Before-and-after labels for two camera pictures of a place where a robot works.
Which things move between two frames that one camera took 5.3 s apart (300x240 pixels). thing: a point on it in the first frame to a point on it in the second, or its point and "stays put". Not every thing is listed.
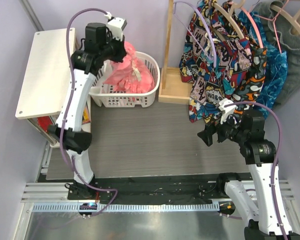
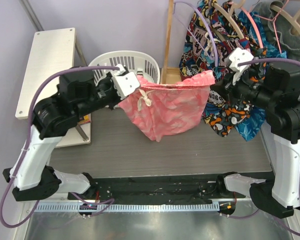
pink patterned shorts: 131,75 to 160,110
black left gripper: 122,51 to 108,80
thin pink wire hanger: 274,20 stays put
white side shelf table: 46,84 stays put
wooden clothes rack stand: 173,89 stays put
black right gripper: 211,128 to 222,88
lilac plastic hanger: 192,34 stays put
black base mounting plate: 147,190 stays put
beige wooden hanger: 236,4 stays put
